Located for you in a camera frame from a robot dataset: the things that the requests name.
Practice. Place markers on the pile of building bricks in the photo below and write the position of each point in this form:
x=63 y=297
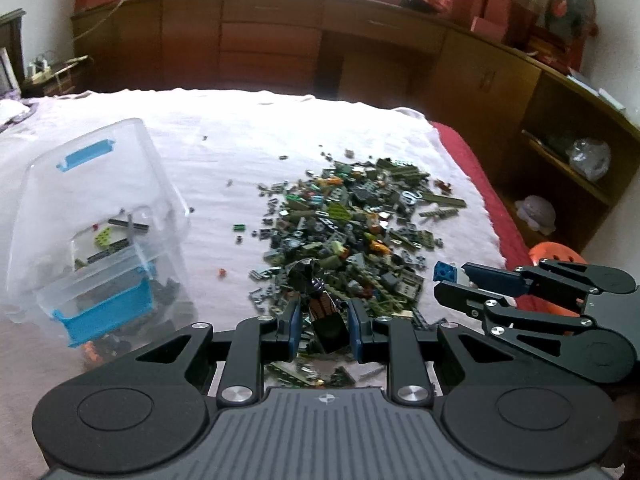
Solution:
x=345 y=220

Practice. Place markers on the white blanket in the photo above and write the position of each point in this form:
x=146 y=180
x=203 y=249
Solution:
x=240 y=125

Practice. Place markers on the white S-shaped piece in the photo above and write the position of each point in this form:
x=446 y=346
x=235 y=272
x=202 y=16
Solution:
x=411 y=198

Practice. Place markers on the small blue brick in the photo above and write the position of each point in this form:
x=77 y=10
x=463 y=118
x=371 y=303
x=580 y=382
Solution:
x=445 y=271

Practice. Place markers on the white power strip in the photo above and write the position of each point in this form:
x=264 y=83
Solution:
x=41 y=69

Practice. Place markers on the clear plastic storage box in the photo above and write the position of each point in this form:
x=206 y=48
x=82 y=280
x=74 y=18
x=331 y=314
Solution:
x=105 y=200

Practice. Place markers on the orange plastic stool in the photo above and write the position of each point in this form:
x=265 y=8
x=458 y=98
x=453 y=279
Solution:
x=555 y=252

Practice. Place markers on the white plush toy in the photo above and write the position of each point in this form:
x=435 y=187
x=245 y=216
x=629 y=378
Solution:
x=536 y=212

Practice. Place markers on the wooden wall cabinet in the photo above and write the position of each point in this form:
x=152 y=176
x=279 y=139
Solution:
x=400 y=55

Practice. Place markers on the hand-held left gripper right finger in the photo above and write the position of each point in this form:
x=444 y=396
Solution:
x=356 y=327

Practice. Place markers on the clear plastic bag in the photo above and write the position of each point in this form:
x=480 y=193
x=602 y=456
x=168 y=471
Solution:
x=591 y=159

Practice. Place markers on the red box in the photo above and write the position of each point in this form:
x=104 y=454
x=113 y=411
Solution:
x=489 y=29

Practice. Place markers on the dark wooden nightstand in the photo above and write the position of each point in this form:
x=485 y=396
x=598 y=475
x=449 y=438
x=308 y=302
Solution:
x=11 y=50

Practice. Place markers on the red blanket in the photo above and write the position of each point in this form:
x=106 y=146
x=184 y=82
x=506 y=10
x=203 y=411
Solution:
x=480 y=180

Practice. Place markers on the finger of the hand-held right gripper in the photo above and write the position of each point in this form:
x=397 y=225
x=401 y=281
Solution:
x=492 y=277
x=525 y=322

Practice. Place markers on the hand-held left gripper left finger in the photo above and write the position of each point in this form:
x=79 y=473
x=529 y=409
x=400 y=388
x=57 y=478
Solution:
x=295 y=322

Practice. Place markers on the electric fan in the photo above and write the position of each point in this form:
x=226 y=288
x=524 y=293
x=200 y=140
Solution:
x=570 y=7

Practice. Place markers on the black and brown toy piece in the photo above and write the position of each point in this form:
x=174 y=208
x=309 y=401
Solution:
x=322 y=310

